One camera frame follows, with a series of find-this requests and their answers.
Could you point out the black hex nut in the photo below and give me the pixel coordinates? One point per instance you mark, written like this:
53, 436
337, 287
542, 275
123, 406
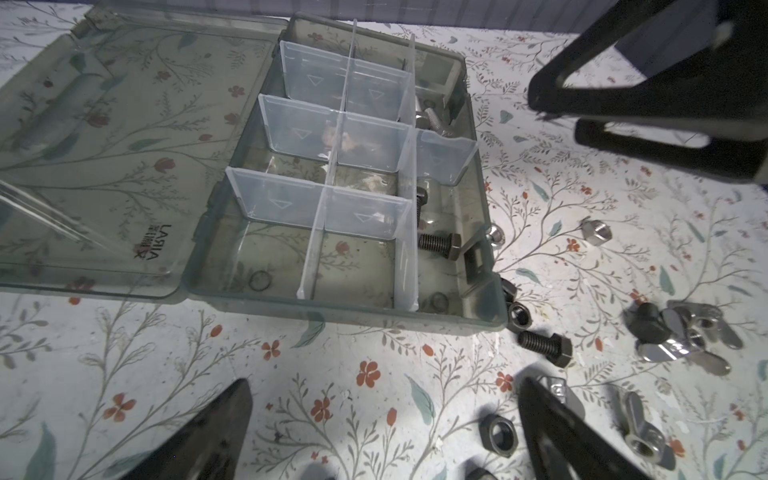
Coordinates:
498, 435

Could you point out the green transparent organizer box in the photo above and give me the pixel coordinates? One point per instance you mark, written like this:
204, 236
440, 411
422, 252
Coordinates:
265, 166

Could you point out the black hex bolt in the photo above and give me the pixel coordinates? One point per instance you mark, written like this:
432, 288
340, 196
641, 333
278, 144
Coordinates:
448, 246
557, 349

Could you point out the silver wing nut pile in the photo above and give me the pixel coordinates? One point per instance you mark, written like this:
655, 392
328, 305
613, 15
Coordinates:
695, 328

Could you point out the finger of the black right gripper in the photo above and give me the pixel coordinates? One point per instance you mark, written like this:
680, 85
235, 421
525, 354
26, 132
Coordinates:
722, 160
698, 66

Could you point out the silver hex bolt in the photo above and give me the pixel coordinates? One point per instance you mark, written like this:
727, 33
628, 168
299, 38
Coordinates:
427, 118

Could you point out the silver cap nut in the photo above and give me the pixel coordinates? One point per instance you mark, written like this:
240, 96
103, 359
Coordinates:
595, 232

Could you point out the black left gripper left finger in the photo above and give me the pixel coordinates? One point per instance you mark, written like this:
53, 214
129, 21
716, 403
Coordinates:
206, 447

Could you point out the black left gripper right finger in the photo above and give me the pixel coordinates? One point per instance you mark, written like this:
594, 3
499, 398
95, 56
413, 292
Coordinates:
561, 445

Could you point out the black wing knob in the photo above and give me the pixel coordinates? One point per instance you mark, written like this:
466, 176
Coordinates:
644, 322

